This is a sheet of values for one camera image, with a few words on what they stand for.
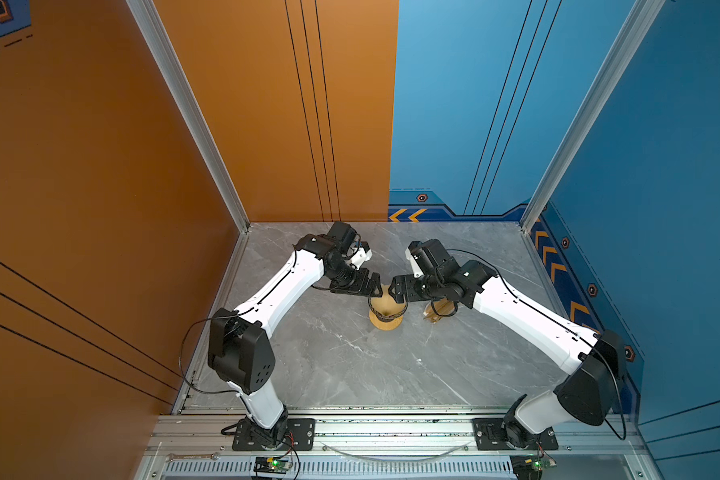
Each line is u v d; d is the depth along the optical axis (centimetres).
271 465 71
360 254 77
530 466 71
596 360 41
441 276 58
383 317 83
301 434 74
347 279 70
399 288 69
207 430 77
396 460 71
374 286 73
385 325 83
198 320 46
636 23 71
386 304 84
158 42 73
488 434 73
